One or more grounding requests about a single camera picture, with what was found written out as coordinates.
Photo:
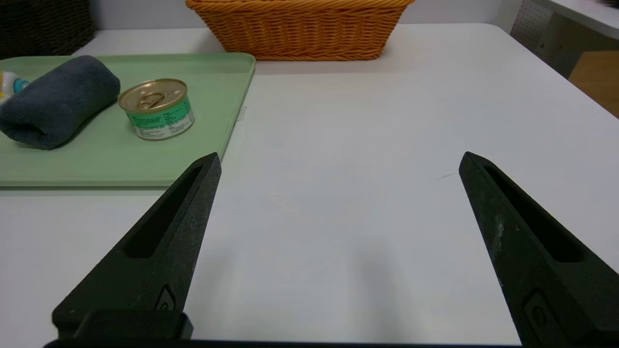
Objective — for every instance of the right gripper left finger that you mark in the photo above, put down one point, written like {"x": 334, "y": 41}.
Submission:
{"x": 159, "y": 261}

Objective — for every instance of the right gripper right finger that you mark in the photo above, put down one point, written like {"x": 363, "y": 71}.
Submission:
{"x": 532, "y": 280}

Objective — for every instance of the gold-lid can green label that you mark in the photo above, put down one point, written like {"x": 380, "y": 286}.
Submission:
{"x": 157, "y": 113}

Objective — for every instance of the dark grey towel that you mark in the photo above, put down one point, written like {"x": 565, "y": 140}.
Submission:
{"x": 58, "y": 101}

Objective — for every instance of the yellow duck toy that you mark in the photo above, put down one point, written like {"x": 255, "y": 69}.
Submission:
{"x": 9, "y": 86}

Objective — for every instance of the dark brown wicker basket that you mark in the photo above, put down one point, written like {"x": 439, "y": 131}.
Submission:
{"x": 43, "y": 26}

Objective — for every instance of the orange wicker basket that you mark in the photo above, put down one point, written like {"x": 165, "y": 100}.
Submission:
{"x": 300, "y": 34}

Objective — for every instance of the light green plastic tray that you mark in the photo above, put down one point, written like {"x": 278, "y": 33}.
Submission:
{"x": 121, "y": 159}

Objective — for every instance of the clear tape piece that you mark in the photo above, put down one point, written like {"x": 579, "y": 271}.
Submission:
{"x": 241, "y": 113}

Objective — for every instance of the white side table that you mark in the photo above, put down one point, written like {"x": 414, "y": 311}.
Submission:
{"x": 580, "y": 12}

